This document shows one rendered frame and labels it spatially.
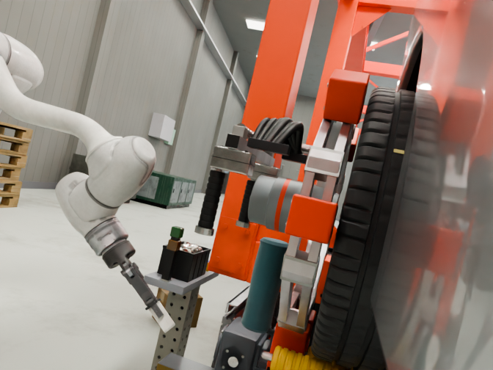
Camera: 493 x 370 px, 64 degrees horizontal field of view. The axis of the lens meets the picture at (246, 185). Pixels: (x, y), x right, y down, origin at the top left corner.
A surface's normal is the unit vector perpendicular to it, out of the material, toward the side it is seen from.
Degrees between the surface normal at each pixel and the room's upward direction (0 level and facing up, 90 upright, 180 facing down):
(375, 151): 65
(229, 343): 90
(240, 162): 90
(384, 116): 50
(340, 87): 125
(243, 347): 90
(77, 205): 99
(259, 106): 90
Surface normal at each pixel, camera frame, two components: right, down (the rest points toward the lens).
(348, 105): -0.33, 0.51
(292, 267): -0.25, -0.05
